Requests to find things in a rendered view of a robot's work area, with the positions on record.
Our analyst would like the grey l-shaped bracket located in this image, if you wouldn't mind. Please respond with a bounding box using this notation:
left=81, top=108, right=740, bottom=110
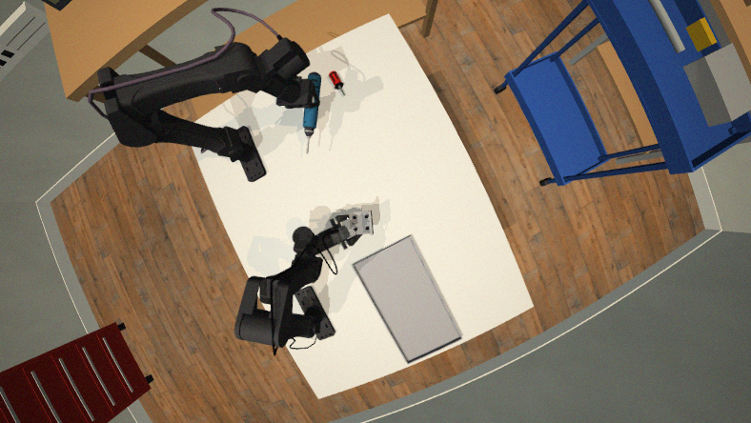
left=349, top=211, right=374, bottom=235

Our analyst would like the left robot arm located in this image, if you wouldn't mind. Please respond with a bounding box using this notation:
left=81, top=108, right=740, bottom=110
left=97, top=37, right=310, bottom=182

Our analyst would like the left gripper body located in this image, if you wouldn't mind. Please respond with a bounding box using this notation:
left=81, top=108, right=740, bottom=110
left=275, top=76, right=313, bottom=108

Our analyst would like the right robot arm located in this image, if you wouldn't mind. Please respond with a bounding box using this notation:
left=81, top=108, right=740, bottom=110
left=234, top=226, right=335, bottom=348

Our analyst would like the red hand screwdriver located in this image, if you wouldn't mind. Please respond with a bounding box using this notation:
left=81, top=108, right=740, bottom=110
left=329, top=70, right=345, bottom=95

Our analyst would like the dark blue electric screwdriver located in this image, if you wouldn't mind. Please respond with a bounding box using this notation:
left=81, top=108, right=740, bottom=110
left=303, top=72, right=321, bottom=153

